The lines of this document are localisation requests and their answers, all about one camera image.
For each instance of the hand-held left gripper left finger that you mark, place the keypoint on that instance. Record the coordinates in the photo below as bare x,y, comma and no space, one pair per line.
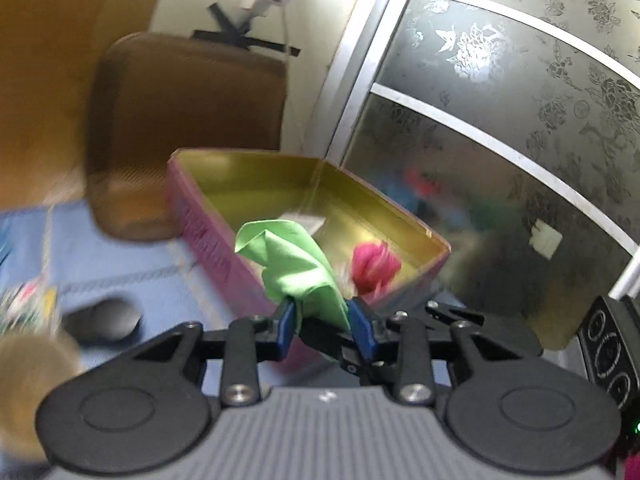
286,329

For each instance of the black tape cross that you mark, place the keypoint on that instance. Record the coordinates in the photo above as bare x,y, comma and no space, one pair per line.
227,30

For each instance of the round tin can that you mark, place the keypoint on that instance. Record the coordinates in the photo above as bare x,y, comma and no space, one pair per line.
30,385

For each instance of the wood-grain wall panel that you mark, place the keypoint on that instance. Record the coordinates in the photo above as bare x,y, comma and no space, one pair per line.
50,60

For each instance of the white paper patch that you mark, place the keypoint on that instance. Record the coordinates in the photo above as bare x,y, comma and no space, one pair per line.
547,237

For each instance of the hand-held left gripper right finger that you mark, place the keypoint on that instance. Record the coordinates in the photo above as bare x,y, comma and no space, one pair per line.
361,332

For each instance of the blue tablecloth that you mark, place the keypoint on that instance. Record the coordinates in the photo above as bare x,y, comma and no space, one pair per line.
125,270

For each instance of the brown chair back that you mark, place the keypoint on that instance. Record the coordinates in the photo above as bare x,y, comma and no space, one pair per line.
175,110

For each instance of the floral frosted glass door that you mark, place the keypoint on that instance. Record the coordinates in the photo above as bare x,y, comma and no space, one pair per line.
500,110

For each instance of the colourful printed packet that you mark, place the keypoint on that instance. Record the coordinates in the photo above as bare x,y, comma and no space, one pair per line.
22,305

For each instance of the green cloth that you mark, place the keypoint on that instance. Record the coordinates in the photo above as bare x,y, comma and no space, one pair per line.
290,265

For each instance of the pink tin box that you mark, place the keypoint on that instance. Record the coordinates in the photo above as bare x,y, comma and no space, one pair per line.
210,240

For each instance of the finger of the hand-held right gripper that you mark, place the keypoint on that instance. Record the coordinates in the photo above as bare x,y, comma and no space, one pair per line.
334,349
452,312

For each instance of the pink cloth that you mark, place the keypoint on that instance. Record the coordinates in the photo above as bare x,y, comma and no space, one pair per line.
372,265

